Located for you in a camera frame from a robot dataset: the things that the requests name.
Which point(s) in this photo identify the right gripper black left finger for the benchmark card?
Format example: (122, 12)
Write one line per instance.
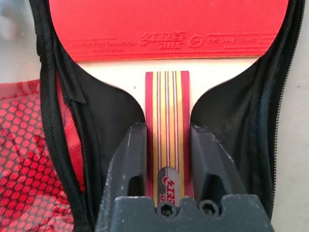
(135, 157)

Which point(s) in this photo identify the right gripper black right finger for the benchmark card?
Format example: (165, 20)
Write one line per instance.
(205, 157)

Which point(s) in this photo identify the red ping-pong paddle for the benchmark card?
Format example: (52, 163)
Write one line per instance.
(169, 24)

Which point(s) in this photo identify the black red paddle case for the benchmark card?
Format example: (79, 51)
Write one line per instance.
(108, 101)

